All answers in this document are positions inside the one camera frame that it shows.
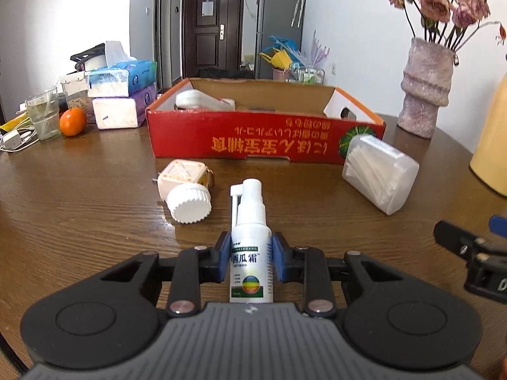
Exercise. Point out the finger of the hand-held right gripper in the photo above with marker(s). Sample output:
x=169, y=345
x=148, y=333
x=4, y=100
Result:
x=455, y=237
x=500, y=227

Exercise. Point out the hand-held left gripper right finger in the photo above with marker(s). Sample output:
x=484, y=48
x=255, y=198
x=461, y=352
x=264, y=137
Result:
x=279, y=261

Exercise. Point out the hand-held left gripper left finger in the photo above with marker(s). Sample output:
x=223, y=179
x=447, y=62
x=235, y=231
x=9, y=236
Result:
x=223, y=261

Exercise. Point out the white spray bottle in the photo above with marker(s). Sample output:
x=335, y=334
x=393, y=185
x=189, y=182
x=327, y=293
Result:
x=251, y=261

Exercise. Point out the red and white cardboard box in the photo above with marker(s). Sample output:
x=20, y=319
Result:
x=245, y=138

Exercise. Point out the white ribbed cap bottle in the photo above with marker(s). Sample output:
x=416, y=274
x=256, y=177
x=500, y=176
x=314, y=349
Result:
x=188, y=206

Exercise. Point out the pale yellow cylindrical container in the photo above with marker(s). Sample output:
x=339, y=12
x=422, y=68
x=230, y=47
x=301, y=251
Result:
x=493, y=146

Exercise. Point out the clear cotton swab box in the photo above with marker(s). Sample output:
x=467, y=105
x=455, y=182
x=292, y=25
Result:
x=380, y=174

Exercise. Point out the mottled pink ceramic vase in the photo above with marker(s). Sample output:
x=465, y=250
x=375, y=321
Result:
x=424, y=87

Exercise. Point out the white plastic handheld device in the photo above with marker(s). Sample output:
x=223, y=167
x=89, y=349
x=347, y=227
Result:
x=198, y=101

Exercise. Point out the purple tissue pack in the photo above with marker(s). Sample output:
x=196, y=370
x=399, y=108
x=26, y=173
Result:
x=119, y=113

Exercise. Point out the pink bucket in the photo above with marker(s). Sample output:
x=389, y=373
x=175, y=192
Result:
x=280, y=73

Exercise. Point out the blue tissue pack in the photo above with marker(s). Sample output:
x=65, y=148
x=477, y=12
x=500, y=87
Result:
x=130, y=79

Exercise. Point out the orange fruit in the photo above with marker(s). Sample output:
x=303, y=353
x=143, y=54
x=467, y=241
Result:
x=73, y=122

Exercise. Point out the dark brown entrance door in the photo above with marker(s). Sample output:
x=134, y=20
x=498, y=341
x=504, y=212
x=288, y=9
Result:
x=202, y=47

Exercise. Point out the pale purple plastic hangers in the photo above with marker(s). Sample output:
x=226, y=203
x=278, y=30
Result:
x=319, y=49

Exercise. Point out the clear plastic food container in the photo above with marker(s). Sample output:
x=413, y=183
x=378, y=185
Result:
x=75, y=95

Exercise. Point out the drinking glass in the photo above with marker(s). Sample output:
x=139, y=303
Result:
x=43, y=118

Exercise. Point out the bunch of dried pink roses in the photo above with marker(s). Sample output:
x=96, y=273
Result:
x=435, y=2

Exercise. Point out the white power adapter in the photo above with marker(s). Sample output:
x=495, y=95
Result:
x=12, y=139

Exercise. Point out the grey refrigerator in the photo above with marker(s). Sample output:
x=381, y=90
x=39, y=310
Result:
x=277, y=16

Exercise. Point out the yellow packet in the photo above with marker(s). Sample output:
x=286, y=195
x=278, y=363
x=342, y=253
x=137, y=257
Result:
x=14, y=124

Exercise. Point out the white paper notice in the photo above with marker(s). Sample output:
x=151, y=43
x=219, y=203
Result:
x=208, y=7

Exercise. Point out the clear folded umbrella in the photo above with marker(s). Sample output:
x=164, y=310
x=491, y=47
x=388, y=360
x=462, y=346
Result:
x=299, y=0

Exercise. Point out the dark interior door frame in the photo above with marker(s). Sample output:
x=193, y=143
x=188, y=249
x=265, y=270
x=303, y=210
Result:
x=166, y=27

